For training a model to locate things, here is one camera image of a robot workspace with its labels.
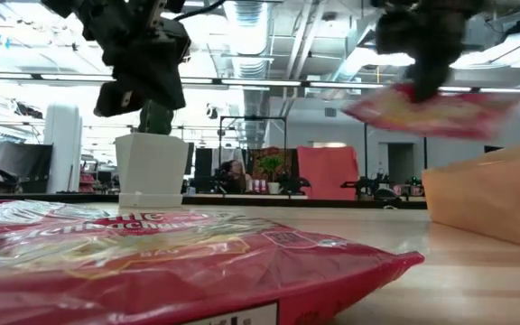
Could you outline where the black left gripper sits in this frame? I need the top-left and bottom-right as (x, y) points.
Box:
(100, 20), (193, 113)

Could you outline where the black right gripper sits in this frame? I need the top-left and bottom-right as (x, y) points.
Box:
(374, 0), (489, 104)

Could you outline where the red popcorn bag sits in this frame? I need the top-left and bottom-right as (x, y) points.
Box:
(0, 211), (426, 325)
(339, 82), (520, 142)
(0, 200), (116, 229)

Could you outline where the green cactus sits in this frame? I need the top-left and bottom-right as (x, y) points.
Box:
(137, 99), (175, 135)

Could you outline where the white plant pot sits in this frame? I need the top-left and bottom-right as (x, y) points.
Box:
(114, 131), (190, 209)

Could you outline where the black monitor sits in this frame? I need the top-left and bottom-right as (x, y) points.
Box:
(193, 147), (220, 194)

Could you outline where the white round column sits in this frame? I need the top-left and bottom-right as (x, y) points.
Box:
(42, 102), (84, 194)

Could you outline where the orange fabric partition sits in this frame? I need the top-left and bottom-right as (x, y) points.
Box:
(294, 144), (360, 201)

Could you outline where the person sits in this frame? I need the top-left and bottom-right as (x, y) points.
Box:
(221, 158), (253, 195)

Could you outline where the cardboard box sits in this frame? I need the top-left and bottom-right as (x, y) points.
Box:
(421, 140), (520, 253)

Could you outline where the small green potted plant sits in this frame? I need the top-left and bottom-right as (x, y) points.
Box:
(259, 154), (288, 195)

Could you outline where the black fabric partition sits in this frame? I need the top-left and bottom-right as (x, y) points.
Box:
(0, 142), (54, 194)

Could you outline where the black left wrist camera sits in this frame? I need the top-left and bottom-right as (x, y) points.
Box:
(92, 79), (136, 119)

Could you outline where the silver smooth air duct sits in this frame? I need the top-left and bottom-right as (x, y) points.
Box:
(331, 0), (378, 94)

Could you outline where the black camera cable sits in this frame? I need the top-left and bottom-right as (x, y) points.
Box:
(172, 0), (228, 23)

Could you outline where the silver ribbed air duct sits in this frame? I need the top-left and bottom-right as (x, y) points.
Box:
(221, 0), (273, 150)

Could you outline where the black aluminium table frame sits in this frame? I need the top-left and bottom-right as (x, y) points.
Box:
(0, 191), (429, 210)

